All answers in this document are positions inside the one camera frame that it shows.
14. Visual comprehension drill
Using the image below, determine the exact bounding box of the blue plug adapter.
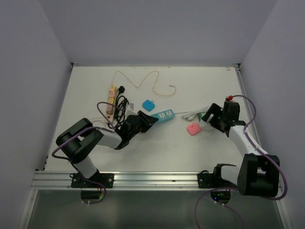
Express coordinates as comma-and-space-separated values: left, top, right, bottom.
142, 100, 155, 112

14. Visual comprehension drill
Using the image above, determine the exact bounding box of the pink plug adapter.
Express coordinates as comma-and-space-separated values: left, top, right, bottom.
186, 123, 201, 136

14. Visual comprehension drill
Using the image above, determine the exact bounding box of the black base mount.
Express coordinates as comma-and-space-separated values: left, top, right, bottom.
197, 170, 237, 189
69, 173, 114, 188

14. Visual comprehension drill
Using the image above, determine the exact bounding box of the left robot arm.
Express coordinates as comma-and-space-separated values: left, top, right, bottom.
52, 111, 159, 187

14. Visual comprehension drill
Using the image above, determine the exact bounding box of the beige multicolour power strip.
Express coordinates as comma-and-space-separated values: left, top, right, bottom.
106, 85, 118, 122

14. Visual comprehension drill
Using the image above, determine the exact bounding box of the black power cable with plug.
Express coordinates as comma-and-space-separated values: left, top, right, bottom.
107, 85, 131, 129

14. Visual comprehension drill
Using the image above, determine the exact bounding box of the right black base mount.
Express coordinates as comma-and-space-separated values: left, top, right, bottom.
197, 170, 237, 189

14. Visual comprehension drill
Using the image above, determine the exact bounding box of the thin yellow cable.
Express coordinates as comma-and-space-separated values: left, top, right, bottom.
111, 70, 177, 98

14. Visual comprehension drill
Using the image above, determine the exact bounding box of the teal power strip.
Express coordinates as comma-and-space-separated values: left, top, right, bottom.
150, 109, 175, 124

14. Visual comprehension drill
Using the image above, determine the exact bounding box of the thin pink cable loop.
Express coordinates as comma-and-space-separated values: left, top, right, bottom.
89, 116, 107, 126

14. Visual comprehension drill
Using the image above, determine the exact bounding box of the aluminium front rail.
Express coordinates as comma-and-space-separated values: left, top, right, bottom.
30, 169, 279, 191

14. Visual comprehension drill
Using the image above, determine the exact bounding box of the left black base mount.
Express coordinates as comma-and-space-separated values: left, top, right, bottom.
69, 173, 114, 188

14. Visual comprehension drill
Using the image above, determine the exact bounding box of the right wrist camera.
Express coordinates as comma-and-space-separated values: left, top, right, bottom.
224, 95, 238, 104

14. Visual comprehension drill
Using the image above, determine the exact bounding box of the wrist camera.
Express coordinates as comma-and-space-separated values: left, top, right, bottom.
224, 95, 238, 104
125, 103, 136, 117

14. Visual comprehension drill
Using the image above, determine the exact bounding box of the white power cord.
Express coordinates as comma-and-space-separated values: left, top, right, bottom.
175, 107, 208, 121

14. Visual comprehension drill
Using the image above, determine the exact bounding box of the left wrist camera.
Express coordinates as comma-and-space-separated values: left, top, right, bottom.
125, 103, 136, 117

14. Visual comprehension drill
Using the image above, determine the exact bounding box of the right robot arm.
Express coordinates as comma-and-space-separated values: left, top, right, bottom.
201, 100, 280, 199

